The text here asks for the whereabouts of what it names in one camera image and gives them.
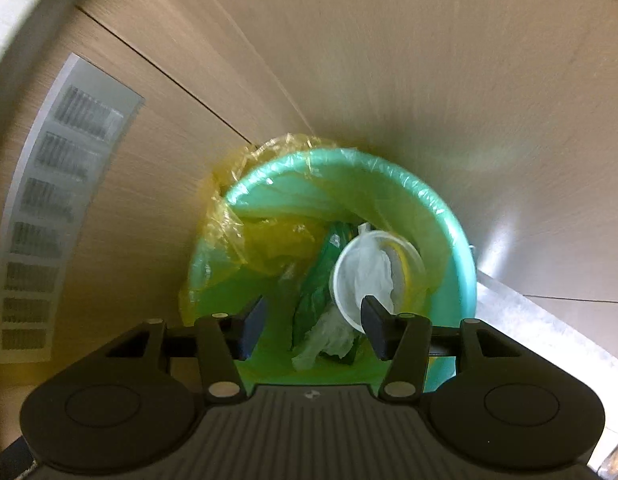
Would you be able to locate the cabinet vent grille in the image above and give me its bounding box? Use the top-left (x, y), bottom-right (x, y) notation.
top-left (0, 53), bottom-right (143, 364)

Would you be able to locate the white tissue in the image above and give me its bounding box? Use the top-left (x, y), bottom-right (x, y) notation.
top-left (348, 240), bottom-right (394, 313)

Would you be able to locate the green trash bin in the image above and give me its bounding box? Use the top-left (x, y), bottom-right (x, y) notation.
top-left (179, 144), bottom-right (477, 386)

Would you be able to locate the green snack packet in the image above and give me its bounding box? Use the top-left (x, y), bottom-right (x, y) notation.
top-left (292, 222), bottom-right (358, 348)

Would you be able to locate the yellow bin liner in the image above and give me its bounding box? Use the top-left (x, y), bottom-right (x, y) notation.
top-left (185, 131), bottom-right (441, 321)

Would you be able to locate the clear plastic bag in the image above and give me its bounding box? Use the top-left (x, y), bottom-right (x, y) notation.
top-left (292, 306), bottom-right (360, 370)

